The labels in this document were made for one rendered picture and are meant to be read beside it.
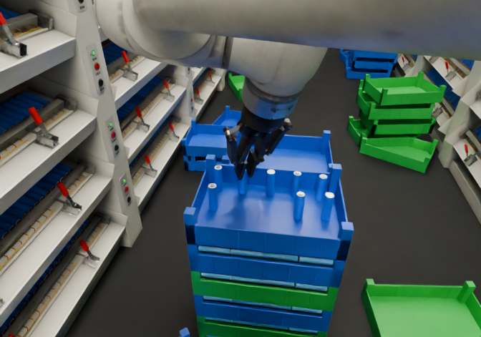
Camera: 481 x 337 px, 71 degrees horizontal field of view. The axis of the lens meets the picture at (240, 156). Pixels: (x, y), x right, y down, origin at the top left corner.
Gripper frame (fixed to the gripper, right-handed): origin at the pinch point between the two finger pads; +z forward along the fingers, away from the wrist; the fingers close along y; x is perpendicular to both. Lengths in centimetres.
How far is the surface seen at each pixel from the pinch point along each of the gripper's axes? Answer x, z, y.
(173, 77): 80, 53, 4
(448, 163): 5, 54, 113
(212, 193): -3.3, 2.6, -8.1
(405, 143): 24, 64, 109
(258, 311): -26.2, 19.0, -3.3
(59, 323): -11, 37, -47
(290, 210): -10.8, 4.5, 7.1
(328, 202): -13.6, -2.7, 12.0
